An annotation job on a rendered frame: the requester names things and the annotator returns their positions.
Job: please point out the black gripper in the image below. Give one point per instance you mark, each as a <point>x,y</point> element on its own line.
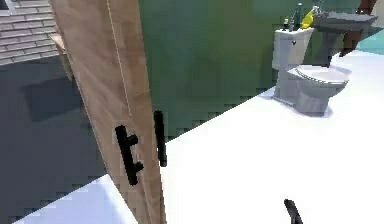
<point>294,213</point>

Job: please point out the white toilet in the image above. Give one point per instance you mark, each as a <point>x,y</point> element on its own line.
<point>313,83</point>

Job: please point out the small dark bottle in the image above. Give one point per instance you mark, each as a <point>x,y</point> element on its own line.
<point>285,25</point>

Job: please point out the yellow spray bottle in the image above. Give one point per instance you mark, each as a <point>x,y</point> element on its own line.
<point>308,20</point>

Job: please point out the teal bottle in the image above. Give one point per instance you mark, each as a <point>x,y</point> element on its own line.
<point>297,16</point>

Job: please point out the light wooden room door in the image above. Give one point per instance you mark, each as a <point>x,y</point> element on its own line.
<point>100,66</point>

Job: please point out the light wooden table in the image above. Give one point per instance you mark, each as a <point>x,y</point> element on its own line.
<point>63,50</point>

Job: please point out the grey pedestal sink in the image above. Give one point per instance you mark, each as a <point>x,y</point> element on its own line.
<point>336,25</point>

